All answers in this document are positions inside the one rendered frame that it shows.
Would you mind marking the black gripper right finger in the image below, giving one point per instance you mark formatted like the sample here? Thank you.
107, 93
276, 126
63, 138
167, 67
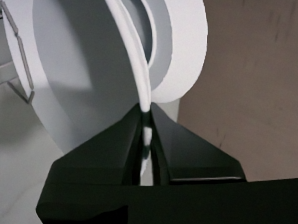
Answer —
185, 158

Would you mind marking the silver wire dish rack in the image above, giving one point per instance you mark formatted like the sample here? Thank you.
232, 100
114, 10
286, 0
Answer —
24, 59

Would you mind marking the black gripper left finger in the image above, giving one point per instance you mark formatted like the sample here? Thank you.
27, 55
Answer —
106, 157

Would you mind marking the white round plate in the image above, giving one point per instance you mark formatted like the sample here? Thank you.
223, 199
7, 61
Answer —
85, 78
173, 34

